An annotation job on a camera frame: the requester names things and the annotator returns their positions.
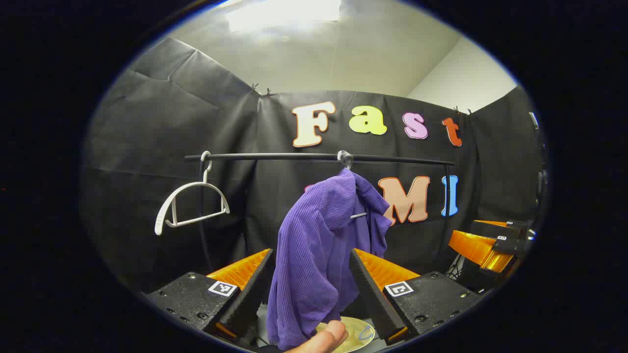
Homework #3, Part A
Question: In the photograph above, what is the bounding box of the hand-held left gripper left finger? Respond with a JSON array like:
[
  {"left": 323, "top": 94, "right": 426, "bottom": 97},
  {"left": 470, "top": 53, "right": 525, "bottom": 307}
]
[{"left": 142, "top": 248, "right": 276, "bottom": 344}]

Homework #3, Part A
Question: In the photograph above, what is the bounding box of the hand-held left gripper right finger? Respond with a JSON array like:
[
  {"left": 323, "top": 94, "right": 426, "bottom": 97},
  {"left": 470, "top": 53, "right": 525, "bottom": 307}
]
[{"left": 348, "top": 248, "right": 484, "bottom": 346}]

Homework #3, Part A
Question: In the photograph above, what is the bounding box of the cream laundry hamper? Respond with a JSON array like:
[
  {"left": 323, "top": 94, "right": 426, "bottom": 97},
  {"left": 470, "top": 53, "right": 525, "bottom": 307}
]
[{"left": 314, "top": 316, "right": 376, "bottom": 353}]

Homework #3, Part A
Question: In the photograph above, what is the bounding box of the purple ribbed shirt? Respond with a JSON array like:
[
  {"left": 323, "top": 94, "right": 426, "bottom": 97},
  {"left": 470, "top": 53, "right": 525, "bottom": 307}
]
[{"left": 266, "top": 168, "right": 393, "bottom": 351}]

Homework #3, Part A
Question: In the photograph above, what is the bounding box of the white plastic hanger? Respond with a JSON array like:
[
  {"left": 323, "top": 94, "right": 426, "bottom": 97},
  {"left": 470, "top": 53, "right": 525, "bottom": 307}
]
[
  {"left": 154, "top": 151, "right": 231, "bottom": 236},
  {"left": 337, "top": 150, "right": 368, "bottom": 220}
]

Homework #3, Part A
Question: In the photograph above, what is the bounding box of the black clothes rack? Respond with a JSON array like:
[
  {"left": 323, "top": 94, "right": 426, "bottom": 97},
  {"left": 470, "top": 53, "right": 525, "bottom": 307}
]
[{"left": 184, "top": 151, "right": 457, "bottom": 275}]

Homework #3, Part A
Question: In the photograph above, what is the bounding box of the black tripod stand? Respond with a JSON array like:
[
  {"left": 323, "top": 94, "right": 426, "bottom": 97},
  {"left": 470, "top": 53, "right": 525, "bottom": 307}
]
[{"left": 447, "top": 252, "right": 467, "bottom": 281}]

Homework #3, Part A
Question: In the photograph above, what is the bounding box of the ceiling light panel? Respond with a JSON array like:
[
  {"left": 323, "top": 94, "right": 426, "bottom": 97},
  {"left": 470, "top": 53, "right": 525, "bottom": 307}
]
[{"left": 223, "top": 0, "right": 344, "bottom": 32}]

